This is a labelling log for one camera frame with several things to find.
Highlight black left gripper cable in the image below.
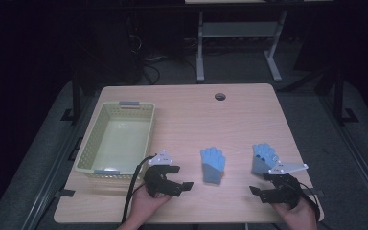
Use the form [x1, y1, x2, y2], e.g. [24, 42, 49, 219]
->
[120, 154, 158, 225]

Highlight pale yellow plastic basket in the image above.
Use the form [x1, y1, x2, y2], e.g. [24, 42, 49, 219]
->
[75, 101, 157, 180]

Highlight person's right hand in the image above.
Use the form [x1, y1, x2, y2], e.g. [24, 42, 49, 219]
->
[271, 196, 319, 230]

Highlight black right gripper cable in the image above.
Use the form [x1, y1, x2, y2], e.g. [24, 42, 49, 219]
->
[296, 181, 322, 222]

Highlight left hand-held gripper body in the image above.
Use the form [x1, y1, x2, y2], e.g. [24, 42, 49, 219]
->
[143, 149, 184, 198]

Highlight cables on floor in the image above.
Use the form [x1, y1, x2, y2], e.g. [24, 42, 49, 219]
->
[127, 18, 199, 85]

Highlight aluminium floor rail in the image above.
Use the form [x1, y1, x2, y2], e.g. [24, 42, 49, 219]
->
[20, 95, 96, 230]
[318, 93, 368, 222]

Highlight blue knitted glove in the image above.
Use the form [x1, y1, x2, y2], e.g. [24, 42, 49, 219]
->
[199, 146, 227, 186]
[251, 143, 281, 176]

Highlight white metal table frame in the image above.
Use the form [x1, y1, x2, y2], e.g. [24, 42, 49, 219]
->
[195, 9, 289, 83]

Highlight person's left hand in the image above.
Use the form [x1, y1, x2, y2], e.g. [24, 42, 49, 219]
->
[128, 186, 173, 225]

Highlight black table clamp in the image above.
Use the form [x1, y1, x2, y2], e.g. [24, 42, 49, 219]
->
[54, 188, 77, 198]

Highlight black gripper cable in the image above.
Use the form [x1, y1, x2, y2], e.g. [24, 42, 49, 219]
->
[296, 181, 322, 222]
[120, 154, 158, 225]

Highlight black metal stand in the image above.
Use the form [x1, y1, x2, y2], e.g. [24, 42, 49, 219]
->
[60, 68, 82, 123]
[333, 67, 360, 127]

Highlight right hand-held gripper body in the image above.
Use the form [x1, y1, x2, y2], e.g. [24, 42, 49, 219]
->
[260, 160, 310, 211]

